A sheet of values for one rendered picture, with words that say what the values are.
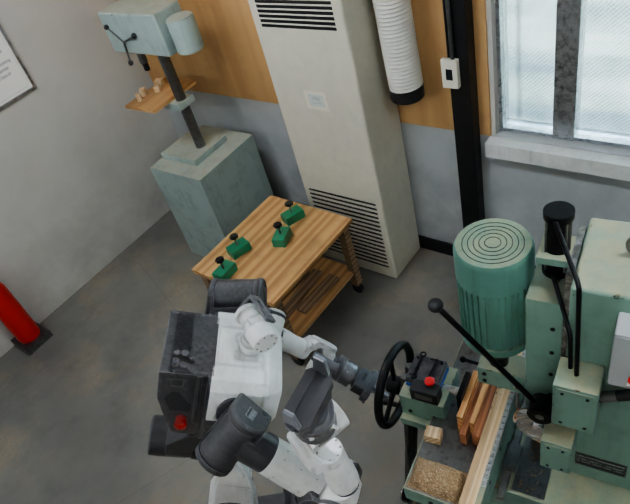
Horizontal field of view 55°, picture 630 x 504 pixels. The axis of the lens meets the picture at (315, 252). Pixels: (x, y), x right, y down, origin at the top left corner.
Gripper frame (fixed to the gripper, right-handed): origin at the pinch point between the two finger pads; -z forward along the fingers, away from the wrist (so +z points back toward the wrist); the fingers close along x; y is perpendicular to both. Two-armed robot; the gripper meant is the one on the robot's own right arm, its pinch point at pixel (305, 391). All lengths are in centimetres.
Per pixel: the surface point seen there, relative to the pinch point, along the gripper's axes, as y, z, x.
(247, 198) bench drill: -142, 189, 143
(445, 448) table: 24, 71, 22
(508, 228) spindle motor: 19, 14, 58
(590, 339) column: 43, 19, 41
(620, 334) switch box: 45, 7, 38
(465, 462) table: 30, 69, 21
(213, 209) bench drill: -147, 174, 119
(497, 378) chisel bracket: 29, 58, 42
